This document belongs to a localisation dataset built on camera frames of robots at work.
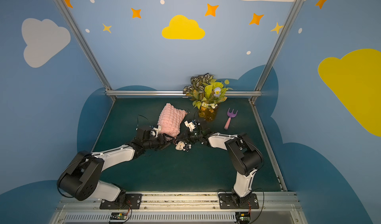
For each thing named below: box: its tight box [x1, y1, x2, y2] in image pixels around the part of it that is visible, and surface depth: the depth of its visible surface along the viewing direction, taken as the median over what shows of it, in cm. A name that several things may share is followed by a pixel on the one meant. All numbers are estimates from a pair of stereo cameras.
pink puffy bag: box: [157, 103, 187, 139], surface depth 97 cm
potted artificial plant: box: [183, 72, 232, 122], surface depth 98 cm
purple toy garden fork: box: [223, 108, 239, 130], surface depth 113 cm
